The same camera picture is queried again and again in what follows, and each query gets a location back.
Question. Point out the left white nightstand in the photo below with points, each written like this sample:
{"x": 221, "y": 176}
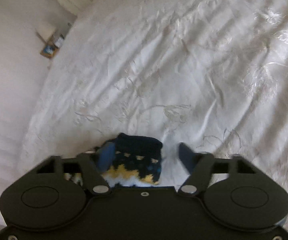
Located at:
{"x": 52, "y": 37}

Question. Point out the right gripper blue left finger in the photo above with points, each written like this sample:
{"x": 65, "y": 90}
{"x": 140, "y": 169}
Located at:
{"x": 105, "y": 156}

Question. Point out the patterned knit sweater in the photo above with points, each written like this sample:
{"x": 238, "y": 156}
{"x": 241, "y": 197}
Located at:
{"x": 137, "y": 162}

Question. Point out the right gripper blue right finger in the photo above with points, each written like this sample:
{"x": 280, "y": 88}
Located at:
{"x": 188, "y": 158}

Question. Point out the white satin bedspread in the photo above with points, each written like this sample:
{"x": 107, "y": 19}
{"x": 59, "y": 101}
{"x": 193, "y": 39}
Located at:
{"x": 210, "y": 73}

